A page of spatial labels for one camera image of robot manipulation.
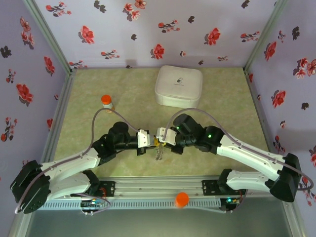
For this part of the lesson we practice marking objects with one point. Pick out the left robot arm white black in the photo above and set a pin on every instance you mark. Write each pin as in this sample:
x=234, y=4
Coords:
x=71, y=165

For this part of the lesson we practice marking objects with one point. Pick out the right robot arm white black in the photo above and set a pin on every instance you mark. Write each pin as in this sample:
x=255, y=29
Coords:
x=247, y=154

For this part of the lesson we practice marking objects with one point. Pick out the orange-capped pill bottle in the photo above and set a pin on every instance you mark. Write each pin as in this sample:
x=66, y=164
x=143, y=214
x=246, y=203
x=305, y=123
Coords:
x=107, y=100

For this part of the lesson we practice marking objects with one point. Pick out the white square lidded box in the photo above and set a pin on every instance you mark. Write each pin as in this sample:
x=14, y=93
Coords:
x=179, y=85

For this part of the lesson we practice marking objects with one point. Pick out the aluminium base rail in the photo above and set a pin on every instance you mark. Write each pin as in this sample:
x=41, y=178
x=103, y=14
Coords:
x=158, y=186

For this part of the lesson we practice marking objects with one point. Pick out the orange cap on duct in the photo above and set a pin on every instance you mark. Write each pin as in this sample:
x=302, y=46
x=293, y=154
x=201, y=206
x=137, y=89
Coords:
x=182, y=198

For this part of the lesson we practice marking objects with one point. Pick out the aluminium table edge rail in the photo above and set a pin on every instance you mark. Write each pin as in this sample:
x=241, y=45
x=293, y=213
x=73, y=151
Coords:
x=261, y=116
x=60, y=111

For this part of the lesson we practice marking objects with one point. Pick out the aluminium frame post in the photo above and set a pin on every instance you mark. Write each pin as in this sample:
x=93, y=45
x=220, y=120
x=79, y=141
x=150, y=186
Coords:
x=265, y=37
x=49, y=37

